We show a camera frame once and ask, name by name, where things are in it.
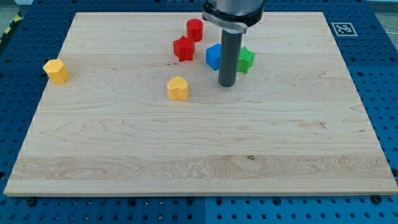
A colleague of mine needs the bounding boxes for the white fiducial marker tag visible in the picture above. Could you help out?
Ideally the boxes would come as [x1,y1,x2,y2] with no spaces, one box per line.
[331,22,358,37]

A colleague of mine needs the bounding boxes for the yellow hexagon block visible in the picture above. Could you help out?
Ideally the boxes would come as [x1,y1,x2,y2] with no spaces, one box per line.
[43,58,70,85]

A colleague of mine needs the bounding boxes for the red star block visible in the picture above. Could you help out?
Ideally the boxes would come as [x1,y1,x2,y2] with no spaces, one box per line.
[173,35,195,62]

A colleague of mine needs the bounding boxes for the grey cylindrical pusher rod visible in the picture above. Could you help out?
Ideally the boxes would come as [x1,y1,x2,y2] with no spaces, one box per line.
[218,29,243,87]

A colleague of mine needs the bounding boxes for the green star block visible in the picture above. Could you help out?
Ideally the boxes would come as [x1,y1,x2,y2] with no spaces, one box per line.
[238,47,256,74]

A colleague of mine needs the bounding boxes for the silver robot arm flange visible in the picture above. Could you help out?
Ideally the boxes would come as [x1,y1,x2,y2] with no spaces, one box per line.
[202,0,266,34]

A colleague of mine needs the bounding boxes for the light wooden board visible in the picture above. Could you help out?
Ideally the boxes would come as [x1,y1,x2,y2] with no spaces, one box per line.
[4,12,397,197]

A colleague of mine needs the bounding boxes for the blue cube block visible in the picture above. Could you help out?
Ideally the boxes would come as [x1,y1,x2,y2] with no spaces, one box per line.
[206,44,221,70]

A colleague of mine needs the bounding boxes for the red cylinder block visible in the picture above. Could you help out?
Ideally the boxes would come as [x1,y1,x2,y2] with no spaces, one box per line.
[186,19,203,42]

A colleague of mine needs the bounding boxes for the yellow heart block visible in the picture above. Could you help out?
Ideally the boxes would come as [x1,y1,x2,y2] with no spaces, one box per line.
[167,76,189,100]

